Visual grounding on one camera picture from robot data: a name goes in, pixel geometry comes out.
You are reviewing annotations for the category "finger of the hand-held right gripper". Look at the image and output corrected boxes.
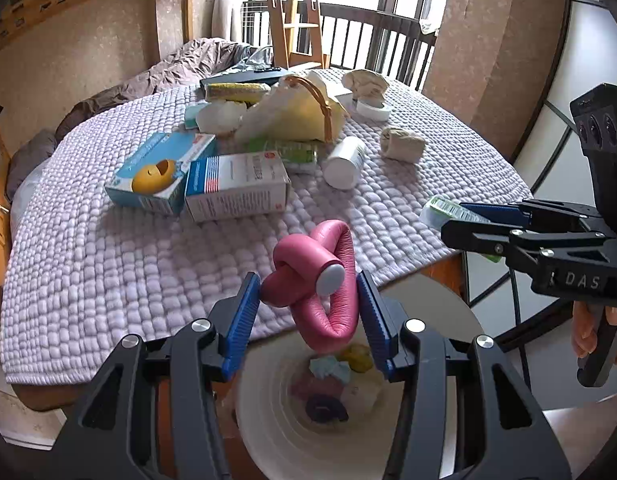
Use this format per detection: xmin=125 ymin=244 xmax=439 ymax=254
xmin=461 ymin=199 xmax=601 ymax=233
xmin=441 ymin=217 xmax=616 ymax=273

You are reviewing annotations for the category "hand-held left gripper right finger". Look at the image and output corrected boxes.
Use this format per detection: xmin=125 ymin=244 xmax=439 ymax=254
xmin=355 ymin=270 xmax=571 ymax=480

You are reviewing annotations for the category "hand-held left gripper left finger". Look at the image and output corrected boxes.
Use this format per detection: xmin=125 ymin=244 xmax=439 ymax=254
xmin=53 ymin=271 xmax=262 ymax=480

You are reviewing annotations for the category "yellow wrapper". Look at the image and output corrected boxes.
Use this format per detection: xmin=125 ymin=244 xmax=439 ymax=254
xmin=338 ymin=344 xmax=374 ymax=373

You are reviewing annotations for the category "pink knotted tube toy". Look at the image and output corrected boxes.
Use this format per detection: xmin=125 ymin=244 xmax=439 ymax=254
xmin=261 ymin=219 xmax=361 ymax=353

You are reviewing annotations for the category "green label plastic packet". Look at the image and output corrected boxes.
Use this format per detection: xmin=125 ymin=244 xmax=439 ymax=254
xmin=248 ymin=139 xmax=319 ymax=173
xmin=419 ymin=195 xmax=504 ymax=263

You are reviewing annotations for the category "light blue packet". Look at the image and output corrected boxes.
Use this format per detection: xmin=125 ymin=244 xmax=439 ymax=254
xmin=308 ymin=355 xmax=351 ymax=383

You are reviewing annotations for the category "white plastic bucket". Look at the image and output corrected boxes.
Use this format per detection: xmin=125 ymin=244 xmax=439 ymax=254
xmin=233 ymin=272 xmax=486 ymax=480

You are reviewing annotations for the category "navy knotted tube toy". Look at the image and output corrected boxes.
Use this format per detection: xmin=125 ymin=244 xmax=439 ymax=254
xmin=304 ymin=394 xmax=350 ymax=423

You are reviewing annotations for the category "person's right hand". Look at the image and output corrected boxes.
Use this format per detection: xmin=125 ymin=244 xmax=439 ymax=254
xmin=571 ymin=301 xmax=617 ymax=359

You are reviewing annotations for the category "lilac knitted mat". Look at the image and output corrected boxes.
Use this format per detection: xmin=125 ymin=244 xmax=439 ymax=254
xmin=0 ymin=67 xmax=534 ymax=386

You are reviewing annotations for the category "white cardboard box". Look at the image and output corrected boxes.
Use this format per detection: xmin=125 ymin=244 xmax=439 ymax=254
xmin=184 ymin=151 xmax=292 ymax=223

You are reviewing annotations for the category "white plastic bottle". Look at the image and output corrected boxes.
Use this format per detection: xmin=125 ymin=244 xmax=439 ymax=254
xmin=322 ymin=136 xmax=367 ymax=191

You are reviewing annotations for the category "white tape roll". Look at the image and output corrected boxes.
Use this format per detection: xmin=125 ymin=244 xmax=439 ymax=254
xmin=351 ymin=97 xmax=391 ymax=122

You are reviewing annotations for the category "blue box with yellow print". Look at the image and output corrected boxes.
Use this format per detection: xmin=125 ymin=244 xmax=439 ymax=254
xmin=104 ymin=131 xmax=219 ymax=216

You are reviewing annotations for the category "beige crumpled cloth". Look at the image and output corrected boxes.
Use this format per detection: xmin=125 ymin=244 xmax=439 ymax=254
xmin=342 ymin=69 xmax=390 ymax=106

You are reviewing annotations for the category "pale yellow cloth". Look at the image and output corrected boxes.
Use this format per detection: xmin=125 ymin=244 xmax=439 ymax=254
xmin=268 ymin=95 xmax=325 ymax=142

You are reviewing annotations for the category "white crumpled tissue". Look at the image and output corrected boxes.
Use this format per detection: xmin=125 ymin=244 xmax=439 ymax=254
xmin=196 ymin=100 xmax=249 ymax=137

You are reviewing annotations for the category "black railing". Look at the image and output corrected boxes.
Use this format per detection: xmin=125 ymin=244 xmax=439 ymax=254
xmin=318 ymin=2 xmax=436 ymax=93

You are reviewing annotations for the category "small teal box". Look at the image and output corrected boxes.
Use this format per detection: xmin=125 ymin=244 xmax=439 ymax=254
xmin=183 ymin=102 xmax=209 ymax=131

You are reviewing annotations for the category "yellow snack packet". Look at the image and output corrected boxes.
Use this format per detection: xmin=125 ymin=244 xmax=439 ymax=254
xmin=205 ymin=82 xmax=273 ymax=106

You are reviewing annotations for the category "black flat box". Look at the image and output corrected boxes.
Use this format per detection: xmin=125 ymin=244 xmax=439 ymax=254
xmin=199 ymin=69 xmax=284 ymax=88

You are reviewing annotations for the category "wooden ladder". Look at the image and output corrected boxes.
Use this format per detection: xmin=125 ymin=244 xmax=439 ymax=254
xmin=262 ymin=0 xmax=325 ymax=70

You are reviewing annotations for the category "white curtain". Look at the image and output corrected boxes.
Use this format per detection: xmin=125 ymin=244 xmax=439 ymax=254
xmin=213 ymin=0 xmax=244 ymax=41

